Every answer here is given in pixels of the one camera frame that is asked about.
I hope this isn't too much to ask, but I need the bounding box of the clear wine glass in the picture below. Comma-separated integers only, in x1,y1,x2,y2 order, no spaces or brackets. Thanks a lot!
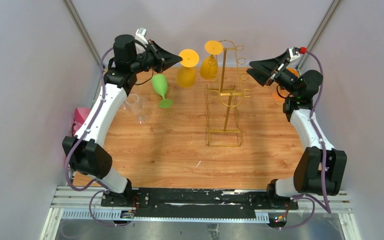
124,93,149,125

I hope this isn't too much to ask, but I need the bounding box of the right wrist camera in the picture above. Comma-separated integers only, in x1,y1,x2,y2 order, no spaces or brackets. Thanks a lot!
286,46,307,62

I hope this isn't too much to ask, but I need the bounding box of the pink object beside table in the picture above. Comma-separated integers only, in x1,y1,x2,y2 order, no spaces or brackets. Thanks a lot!
71,107,91,136

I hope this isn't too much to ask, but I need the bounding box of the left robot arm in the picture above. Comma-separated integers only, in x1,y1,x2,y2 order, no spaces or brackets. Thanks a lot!
62,34,182,207

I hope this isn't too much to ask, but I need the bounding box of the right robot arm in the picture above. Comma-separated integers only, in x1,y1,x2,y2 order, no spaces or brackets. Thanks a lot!
246,47,347,213

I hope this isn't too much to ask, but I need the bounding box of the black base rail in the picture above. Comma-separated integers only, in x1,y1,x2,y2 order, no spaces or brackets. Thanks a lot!
98,187,299,223

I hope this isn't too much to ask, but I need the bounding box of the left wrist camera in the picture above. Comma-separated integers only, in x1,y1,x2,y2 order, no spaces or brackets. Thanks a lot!
134,27,148,48

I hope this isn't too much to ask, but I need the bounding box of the gold wine glass rack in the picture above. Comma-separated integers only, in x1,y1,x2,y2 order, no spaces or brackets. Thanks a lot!
205,39,252,147

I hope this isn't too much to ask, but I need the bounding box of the green plastic glass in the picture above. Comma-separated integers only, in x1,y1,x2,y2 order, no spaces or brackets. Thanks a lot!
151,74,173,109

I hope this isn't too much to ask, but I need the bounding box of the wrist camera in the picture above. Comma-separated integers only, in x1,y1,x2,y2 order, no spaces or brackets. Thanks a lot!
286,46,307,62
134,27,148,48

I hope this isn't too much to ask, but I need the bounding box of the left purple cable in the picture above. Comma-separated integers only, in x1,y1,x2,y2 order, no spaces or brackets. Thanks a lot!
63,46,130,228

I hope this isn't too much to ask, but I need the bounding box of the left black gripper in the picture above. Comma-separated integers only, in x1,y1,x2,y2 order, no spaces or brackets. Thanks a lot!
129,40,182,75

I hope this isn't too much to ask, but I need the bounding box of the yellow plastic glass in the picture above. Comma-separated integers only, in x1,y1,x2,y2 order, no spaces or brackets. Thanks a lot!
199,40,223,81
176,49,200,88

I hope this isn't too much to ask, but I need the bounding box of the orange plastic glass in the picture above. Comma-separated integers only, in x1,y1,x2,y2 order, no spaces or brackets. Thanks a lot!
272,68,300,102

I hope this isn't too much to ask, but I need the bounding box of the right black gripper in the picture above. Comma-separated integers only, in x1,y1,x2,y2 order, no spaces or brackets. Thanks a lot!
246,51,299,97

